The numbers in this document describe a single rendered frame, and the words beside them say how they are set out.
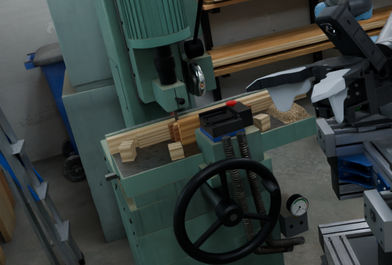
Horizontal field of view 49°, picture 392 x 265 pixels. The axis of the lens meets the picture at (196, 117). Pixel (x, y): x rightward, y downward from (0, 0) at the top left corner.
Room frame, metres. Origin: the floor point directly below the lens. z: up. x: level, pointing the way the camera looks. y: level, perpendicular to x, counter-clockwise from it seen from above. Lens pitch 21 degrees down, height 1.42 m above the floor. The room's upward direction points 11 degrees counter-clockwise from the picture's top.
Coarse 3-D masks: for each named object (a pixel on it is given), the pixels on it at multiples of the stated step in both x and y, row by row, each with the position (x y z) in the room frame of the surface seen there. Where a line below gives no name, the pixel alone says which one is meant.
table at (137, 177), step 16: (272, 128) 1.15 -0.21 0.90; (288, 128) 1.15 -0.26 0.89; (304, 128) 1.17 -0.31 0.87; (160, 144) 1.19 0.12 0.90; (192, 144) 1.14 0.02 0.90; (272, 144) 1.14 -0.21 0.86; (112, 160) 1.19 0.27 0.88; (144, 160) 1.10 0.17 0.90; (160, 160) 1.08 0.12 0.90; (176, 160) 1.06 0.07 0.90; (192, 160) 1.07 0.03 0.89; (128, 176) 1.02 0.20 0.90; (144, 176) 1.03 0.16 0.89; (160, 176) 1.04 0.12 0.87; (176, 176) 1.05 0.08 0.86; (240, 176) 1.00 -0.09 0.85; (128, 192) 1.01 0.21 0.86; (144, 192) 1.02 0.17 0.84
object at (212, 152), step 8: (248, 128) 1.04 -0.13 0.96; (256, 128) 1.04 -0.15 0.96; (200, 136) 1.07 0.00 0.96; (248, 136) 1.01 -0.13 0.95; (256, 136) 1.02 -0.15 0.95; (200, 144) 1.08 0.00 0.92; (208, 144) 1.01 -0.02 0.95; (216, 144) 0.99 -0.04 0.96; (232, 144) 1.00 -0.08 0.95; (248, 144) 1.01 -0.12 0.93; (256, 144) 1.02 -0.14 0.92; (208, 152) 1.02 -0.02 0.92; (216, 152) 0.99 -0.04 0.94; (224, 152) 0.99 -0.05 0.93; (256, 152) 1.02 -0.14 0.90; (208, 160) 1.03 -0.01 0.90; (216, 160) 0.99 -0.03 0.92; (256, 160) 1.02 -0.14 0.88
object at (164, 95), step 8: (152, 80) 1.30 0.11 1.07; (160, 88) 1.20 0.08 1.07; (168, 88) 1.18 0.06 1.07; (176, 88) 1.18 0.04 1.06; (184, 88) 1.19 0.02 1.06; (160, 96) 1.21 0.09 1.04; (168, 96) 1.18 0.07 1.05; (176, 96) 1.18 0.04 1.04; (184, 96) 1.19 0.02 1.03; (160, 104) 1.24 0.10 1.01; (168, 104) 1.17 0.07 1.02; (176, 104) 1.18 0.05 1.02; (184, 104) 1.19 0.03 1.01
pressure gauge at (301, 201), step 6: (288, 198) 1.10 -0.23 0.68; (294, 198) 1.09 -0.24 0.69; (300, 198) 1.08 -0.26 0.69; (288, 204) 1.09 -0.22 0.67; (294, 204) 1.08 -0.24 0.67; (300, 204) 1.09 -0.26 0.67; (306, 204) 1.09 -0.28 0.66; (288, 210) 1.10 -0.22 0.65; (294, 210) 1.08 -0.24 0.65; (300, 210) 1.09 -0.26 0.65; (306, 210) 1.09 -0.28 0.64; (294, 216) 1.11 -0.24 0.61
